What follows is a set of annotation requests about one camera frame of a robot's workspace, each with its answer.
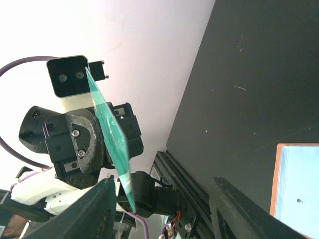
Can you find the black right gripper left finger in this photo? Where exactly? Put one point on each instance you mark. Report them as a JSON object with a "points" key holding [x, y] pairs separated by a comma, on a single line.
{"points": [[91, 217]]}

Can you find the teal AION card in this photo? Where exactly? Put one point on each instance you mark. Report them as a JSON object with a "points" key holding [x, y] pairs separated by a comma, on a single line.
{"points": [[114, 139]]}

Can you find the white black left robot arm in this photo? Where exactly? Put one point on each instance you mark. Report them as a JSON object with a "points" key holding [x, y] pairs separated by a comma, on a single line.
{"points": [[38, 195]]}

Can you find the pink leather card holder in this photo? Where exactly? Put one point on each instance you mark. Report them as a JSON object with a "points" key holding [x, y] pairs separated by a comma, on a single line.
{"points": [[295, 187]]}

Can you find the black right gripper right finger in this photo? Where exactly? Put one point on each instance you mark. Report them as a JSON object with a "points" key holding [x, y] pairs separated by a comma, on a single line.
{"points": [[235, 216]]}

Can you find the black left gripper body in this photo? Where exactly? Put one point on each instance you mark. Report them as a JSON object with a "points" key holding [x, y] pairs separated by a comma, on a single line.
{"points": [[62, 154]]}

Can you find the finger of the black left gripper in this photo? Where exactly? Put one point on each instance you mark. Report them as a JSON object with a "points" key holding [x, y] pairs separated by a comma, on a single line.
{"points": [[87, 139]]}

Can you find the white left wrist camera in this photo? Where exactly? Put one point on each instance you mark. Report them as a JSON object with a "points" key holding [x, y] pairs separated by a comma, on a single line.
{"points": [[69, 80]]}

